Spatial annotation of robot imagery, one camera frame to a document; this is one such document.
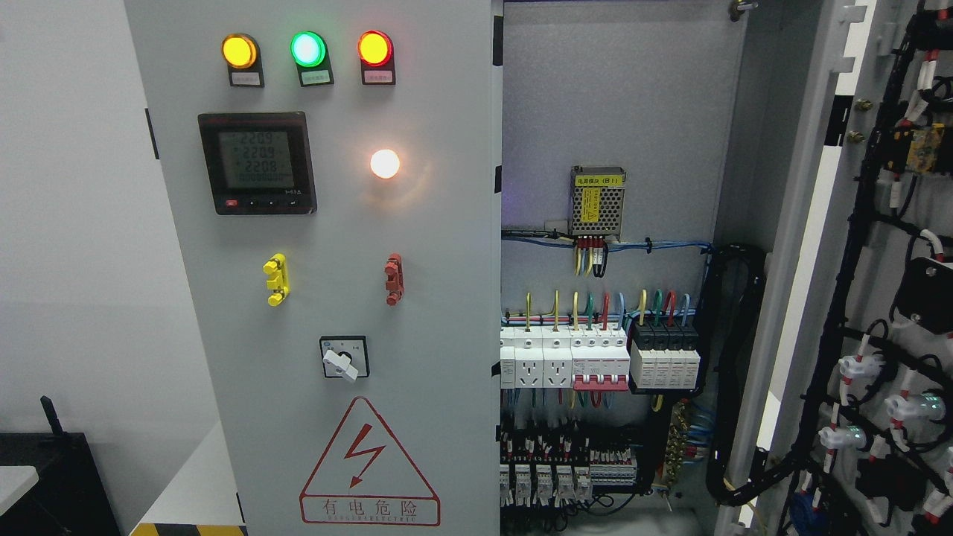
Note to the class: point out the grey cabinet door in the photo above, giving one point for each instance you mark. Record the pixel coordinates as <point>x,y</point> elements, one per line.
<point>835,417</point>
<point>430,356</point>

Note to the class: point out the red terminal connector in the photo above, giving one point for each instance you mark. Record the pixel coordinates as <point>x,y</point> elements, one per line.
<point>394,283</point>

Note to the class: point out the white glowing indicator lamp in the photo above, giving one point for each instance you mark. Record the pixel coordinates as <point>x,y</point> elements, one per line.
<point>385,163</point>

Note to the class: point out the metal mesh power supply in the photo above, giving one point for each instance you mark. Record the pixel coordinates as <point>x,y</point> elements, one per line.
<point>597,201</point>

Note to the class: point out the white breaker and socket row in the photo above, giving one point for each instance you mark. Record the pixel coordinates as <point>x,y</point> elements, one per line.
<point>588,359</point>

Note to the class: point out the yellow terminal connector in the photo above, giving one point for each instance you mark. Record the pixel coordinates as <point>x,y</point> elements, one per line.
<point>277,282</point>

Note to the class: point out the black surge protector block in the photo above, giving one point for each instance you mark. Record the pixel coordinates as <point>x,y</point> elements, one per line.
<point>664,357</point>

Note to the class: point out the lower relay terminal row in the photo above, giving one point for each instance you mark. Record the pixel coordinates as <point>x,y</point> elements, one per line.
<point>554,467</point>

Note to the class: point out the red electric hazard warning sticker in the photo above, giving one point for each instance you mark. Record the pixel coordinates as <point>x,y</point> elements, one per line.
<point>366,477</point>

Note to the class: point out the red indicator light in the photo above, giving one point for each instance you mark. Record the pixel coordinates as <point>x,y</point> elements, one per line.
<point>377,58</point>

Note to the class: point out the black digital power meter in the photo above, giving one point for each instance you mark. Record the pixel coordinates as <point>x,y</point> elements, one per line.
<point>259,163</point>

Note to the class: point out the green indicator light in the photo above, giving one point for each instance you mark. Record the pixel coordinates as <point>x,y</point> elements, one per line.
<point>312,59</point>

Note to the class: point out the yellow indicator light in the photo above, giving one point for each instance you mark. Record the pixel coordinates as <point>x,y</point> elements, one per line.
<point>242,56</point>

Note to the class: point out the black box with antenna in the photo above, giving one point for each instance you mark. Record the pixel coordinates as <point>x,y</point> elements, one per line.
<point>69,497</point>

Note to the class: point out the white rotary selector switch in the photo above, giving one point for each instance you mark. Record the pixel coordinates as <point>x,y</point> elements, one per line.
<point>344,357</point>

